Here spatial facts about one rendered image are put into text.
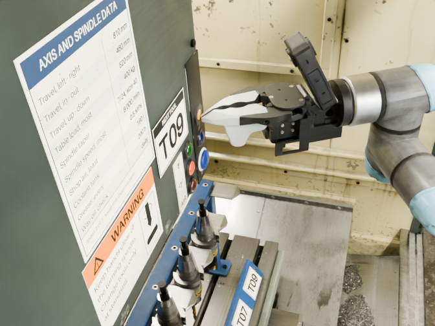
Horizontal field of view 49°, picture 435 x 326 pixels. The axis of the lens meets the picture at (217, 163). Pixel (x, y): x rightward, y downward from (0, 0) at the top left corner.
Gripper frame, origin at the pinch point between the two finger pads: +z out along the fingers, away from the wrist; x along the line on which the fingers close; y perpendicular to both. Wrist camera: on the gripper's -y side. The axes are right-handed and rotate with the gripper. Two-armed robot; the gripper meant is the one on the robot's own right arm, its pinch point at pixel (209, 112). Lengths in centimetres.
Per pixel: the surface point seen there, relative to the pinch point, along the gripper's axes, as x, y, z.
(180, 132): -5.5, -1.3, 4.9
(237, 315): 14, 71, -5
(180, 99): -4.4, -5.4, 4.3
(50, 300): -30.2, -4.2, 19.3
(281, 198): 61, 79, -33
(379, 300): 26, 100, -56
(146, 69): -10.5, -13.3, 8.0
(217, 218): 22.8, 44.0, -3.7
